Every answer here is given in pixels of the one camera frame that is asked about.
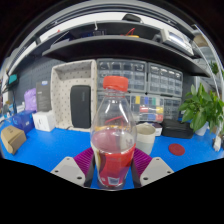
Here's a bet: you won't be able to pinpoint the dark grey flat box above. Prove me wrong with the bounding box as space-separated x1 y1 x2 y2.
35 80 53 113

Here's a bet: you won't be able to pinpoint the white metal shelf rack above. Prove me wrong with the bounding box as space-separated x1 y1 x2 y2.
191 29 224 101

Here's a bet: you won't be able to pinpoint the purple plastic bag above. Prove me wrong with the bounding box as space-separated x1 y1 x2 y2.
23 87 38 113

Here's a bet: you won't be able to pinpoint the white pegboard tray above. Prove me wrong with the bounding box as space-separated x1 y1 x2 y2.
50 59 98 131

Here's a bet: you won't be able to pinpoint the black rectangular speaker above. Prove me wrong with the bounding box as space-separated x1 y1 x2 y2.
69 84 92 129

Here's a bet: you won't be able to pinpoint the black and white carton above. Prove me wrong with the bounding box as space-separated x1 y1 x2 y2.
146 121 164 137

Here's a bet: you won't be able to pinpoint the blue carton box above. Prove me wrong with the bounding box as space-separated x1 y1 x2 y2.
11 110 36 134

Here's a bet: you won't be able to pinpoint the black flat case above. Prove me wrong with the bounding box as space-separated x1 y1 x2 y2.
161 118 195 140

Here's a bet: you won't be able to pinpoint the white carton box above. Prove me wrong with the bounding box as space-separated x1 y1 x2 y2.
32 109 57 133

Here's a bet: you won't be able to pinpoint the clear red-capped drink bottle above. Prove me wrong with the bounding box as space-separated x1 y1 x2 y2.
89 75 138 191

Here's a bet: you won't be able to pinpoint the beige ceramic cup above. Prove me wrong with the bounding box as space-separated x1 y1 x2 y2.
134 123 157 156

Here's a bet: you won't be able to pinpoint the clear organiser box coloured parts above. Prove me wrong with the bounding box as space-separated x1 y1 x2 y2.
128 94 165 124

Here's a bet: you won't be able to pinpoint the flat round red coaster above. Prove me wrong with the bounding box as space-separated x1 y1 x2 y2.
168 143 186 157

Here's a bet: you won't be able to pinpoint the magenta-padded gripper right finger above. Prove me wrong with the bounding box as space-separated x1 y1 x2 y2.
130 148 175 188

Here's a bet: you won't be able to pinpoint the potted green plant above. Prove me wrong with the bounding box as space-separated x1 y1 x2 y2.
178 83 224 136

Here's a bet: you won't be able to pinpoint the brown cardboard box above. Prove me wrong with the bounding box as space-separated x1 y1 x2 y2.
0 125 28 155

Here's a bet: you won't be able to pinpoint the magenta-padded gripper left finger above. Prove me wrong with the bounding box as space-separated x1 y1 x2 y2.
50 147 98 188

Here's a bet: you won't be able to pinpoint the small white adapter block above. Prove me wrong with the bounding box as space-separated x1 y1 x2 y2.
213 134 223 153

